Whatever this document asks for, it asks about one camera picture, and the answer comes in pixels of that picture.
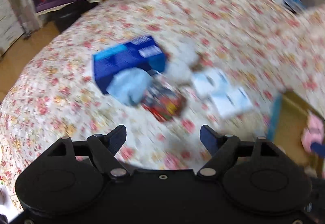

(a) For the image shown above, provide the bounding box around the pink plush toy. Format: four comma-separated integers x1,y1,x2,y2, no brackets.
301,112,324,153

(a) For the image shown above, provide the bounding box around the white tissue pack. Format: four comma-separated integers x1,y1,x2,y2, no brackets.
210,87,253,119
191,68,230,100

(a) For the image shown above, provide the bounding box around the blue face mask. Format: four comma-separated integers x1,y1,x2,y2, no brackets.
106,68,153,106

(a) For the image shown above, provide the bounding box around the colourful patterned cloth bundle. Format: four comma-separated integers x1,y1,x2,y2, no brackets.
141,78,187,123

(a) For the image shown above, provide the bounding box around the gold metal tray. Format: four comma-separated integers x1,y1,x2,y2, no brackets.
267,90,324,178

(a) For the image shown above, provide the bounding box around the blue tissue box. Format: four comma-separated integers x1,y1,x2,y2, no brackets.
93,35,167,95

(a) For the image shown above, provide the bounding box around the floral bed cover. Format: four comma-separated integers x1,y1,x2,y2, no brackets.
1,0,324,210

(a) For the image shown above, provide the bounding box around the black round stool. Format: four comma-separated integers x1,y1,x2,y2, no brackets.
51,0,99,33

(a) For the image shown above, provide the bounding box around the white drawer cabinet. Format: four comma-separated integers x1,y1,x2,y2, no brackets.
0,0,24,56

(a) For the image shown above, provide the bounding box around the white fluffy plush keychain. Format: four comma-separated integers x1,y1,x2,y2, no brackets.
164,38,199,85

